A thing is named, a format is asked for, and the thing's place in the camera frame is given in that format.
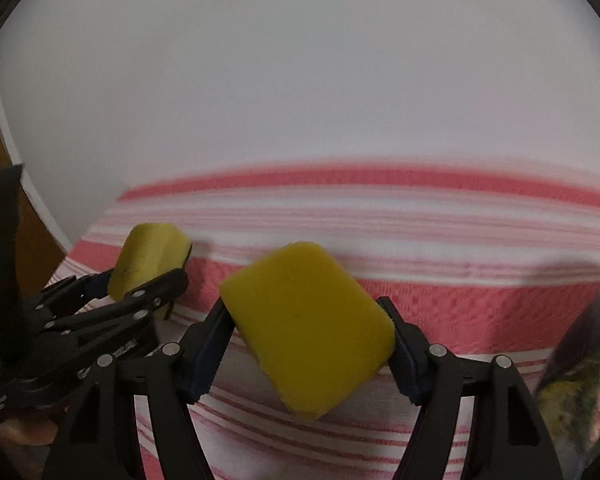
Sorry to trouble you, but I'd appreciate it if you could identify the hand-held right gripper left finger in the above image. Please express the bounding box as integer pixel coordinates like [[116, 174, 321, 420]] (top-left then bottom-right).
[[41, 299, 240, 480]]

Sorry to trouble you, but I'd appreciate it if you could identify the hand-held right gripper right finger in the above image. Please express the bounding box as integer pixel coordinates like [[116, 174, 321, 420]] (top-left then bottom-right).
[[378, 296, 565, 480]]

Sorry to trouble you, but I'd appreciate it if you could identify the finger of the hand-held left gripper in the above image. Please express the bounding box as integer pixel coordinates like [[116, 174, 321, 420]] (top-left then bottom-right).
[[44, 268, 191, 377], [30, 272, 115, 317]]

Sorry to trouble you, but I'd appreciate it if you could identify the dull yellow sponge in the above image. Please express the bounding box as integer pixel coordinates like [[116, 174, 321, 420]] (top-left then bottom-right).
[[107, 222, 194, 321]]

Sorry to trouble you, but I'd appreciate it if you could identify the bright yellow sponge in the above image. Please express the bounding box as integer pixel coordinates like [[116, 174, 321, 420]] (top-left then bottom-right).
[[219, 241, 397, 421]]

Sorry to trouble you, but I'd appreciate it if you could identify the round metal tin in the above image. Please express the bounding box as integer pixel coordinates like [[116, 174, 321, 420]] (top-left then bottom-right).
[[534, 262, 600, 480]]

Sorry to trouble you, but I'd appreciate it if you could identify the person's left hand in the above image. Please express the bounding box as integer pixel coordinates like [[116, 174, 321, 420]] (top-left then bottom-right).
[[0, 407, 67, 447]]

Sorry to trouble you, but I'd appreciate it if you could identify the red striped tablecloth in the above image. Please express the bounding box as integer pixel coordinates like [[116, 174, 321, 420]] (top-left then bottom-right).
[[55, 159, 600, 480]]

